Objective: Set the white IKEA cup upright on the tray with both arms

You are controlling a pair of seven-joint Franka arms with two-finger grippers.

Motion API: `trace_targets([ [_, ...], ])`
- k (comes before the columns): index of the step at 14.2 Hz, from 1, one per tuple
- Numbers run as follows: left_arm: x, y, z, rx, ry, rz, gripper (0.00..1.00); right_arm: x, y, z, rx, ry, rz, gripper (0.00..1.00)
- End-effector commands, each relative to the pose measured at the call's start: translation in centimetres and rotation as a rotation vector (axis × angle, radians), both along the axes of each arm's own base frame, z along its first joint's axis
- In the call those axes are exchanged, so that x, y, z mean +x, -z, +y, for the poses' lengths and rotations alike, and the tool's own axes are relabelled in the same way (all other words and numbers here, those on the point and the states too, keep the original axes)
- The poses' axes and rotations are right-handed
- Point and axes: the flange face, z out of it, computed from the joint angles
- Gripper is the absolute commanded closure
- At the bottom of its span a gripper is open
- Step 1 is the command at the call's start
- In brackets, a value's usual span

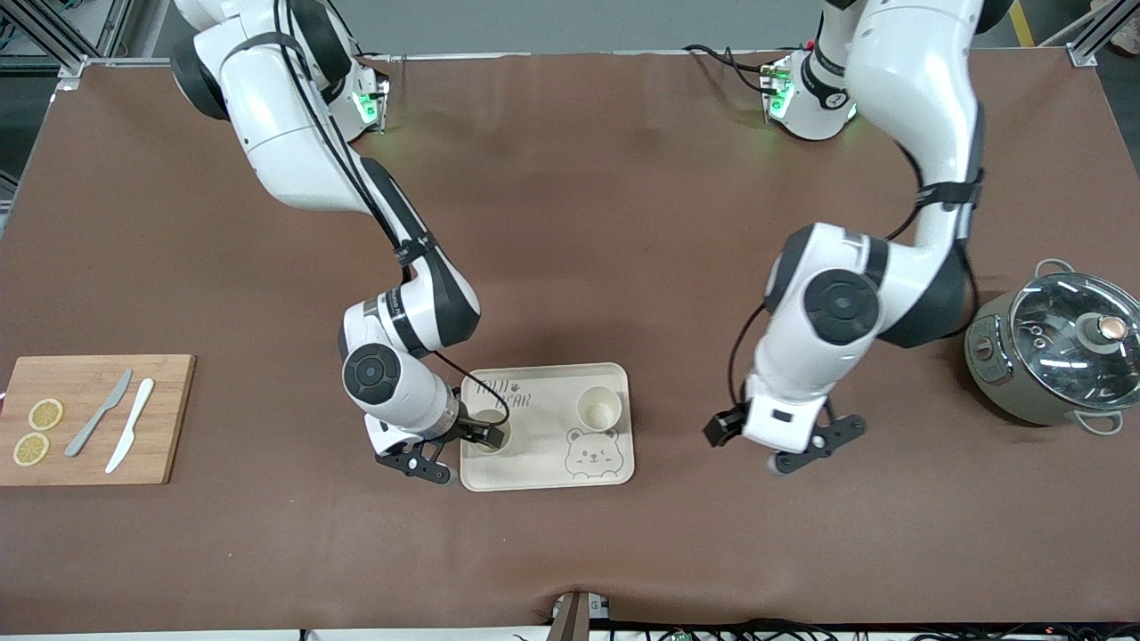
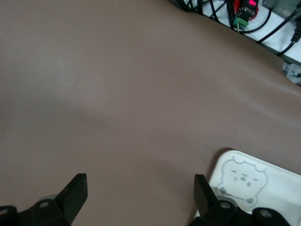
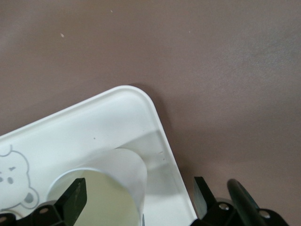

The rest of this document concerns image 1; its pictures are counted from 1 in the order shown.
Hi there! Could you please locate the beige bear print tray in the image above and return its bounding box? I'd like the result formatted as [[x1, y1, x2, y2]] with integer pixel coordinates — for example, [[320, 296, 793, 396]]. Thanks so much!
[[460, 362, 636, 492]]

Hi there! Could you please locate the grey-green electric cooking pot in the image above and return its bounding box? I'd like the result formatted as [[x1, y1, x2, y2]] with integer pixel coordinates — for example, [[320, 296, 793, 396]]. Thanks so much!
[[965, 258, 1140, 435]]

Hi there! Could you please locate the bamboo cutting board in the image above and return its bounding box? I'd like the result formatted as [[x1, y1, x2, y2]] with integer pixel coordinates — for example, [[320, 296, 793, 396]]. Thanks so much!
[[0, 354, 197, 487]]

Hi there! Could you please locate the glass pot lid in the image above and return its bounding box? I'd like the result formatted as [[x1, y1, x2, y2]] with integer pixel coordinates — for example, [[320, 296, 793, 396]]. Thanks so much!
[[1011, 274, 1140, 412]]

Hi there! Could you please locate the white plastic knife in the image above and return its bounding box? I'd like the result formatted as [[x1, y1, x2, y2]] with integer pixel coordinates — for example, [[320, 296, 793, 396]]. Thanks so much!
[[105, 378, 156, 475]]

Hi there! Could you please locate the brown table cover sheet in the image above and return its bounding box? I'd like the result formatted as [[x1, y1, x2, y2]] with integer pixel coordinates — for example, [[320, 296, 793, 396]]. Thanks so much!
[[0, 49, 1140, 635]]

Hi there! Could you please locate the grey plastic knife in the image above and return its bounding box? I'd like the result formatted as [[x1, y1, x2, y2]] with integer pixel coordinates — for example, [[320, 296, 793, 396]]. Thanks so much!
[[64, 369, 134, 458]]

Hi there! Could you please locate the front camera mount post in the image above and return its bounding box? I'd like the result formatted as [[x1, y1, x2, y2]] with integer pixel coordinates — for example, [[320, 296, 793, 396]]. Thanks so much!
[[550, 589, 614, 641]]

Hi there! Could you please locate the black left arm base cable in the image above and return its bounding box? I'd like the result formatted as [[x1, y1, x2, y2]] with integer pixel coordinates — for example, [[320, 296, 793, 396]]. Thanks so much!
[[683, 43, 778, 95]]

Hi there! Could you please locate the aluminium frame profile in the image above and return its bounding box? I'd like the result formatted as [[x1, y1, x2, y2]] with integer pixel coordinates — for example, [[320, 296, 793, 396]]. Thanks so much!
[[1063, 0, 1140, 69], [0, 0, 170, 77]]

